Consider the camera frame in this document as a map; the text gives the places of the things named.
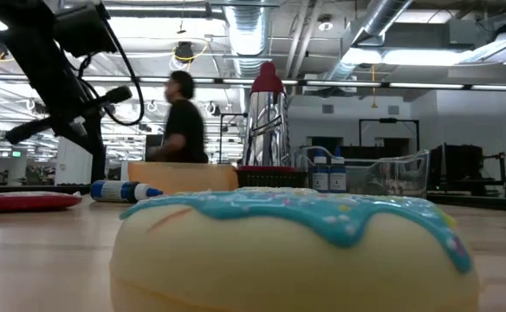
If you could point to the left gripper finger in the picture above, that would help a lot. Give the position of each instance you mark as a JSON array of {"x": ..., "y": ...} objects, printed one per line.
[
  {"x": 32, "y": 130},
  {"x": 114, "y": 96}
]

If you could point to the red snack packet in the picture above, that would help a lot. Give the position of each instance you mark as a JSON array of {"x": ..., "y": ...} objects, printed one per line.
[{"x": 27, "y": 202}]

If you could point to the blue food colour bottle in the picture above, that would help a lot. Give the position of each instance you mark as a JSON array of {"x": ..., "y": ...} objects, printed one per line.
[
  {"x": 338, "y": 177},
  {"x": 320, "y": 177},
  {"x": 114, "y": 190}
]

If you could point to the toy donut blue icing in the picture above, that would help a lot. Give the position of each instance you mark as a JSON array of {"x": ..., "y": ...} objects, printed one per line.
[{"x": 279, "y": 260}]

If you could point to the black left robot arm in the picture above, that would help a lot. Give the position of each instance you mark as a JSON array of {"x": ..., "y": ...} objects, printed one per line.
[{"x": 40, "y": 65}]

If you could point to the white column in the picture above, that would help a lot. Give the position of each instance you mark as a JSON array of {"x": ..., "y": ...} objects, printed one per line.
[{"x": 73, "y": 164}]

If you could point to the dark tall cabinet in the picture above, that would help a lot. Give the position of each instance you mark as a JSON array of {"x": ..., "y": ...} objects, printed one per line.
[{"x": 99, "y": 167}]

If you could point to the black background monitor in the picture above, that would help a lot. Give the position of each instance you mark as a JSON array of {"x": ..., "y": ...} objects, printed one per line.
[{"x": 153, "y": 145}]

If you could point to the person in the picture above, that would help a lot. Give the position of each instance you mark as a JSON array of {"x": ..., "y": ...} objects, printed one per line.
[{"x": 186, "y": 125}]

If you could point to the red and chrome appliance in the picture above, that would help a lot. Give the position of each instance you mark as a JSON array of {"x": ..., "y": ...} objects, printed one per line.
[{"x": 266, "y": 125}]

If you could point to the black mesh basket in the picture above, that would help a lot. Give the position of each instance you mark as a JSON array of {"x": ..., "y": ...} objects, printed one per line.
[{"x": 270, "y": 178}]

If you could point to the clear plastic bin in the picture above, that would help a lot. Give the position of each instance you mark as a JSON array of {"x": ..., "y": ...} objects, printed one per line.
[{"x": 387, "y": 177}]

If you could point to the black background machine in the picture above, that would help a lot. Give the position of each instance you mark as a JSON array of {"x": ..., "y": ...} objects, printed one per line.
[{"x": 456, "y": 169}]

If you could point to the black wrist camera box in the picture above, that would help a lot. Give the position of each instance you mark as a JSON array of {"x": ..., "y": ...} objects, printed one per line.
[{"x": 84, "y": 30}]

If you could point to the round silver ceiling duct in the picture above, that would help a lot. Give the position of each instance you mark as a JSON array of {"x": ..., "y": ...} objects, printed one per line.
[{"x": 248, "y": 34}]

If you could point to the black frame rack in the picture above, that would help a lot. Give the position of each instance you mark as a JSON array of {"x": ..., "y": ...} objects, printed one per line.
[{"x": 389, "y": 120}]

